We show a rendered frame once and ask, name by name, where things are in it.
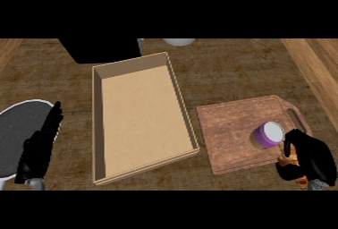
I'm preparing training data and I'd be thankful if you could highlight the brown wooden cutting board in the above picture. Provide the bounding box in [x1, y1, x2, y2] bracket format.
[196, 94, 315, 176]

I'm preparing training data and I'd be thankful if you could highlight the dark speckled round plate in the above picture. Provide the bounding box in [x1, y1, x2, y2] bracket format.
[0, 99, 61, 191]

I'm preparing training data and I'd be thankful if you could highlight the open cardboard box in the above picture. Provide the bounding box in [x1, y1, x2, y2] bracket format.
[92, 51, 201, 186]

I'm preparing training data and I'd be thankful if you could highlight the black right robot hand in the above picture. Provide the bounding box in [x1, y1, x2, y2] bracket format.
[277, 128, 338, 188]

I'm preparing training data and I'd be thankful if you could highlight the purple can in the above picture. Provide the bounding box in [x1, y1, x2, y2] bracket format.
[249, 121, 287, 151]

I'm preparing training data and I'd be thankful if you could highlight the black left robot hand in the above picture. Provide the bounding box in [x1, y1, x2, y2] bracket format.
[14, 100, 66, 185]

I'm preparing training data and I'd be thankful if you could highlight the golden brown croissant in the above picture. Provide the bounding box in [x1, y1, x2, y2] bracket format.
[277, 143, 309, 191]

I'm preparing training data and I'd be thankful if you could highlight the grey metal post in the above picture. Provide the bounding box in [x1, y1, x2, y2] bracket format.
[136, 38, 145, 56]

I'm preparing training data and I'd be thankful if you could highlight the black appliance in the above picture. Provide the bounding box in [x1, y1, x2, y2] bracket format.
[58, 38, 144, 64]

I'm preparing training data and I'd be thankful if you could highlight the pale grey round object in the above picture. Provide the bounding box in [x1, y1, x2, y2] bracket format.
[163, 38, 197, 47]

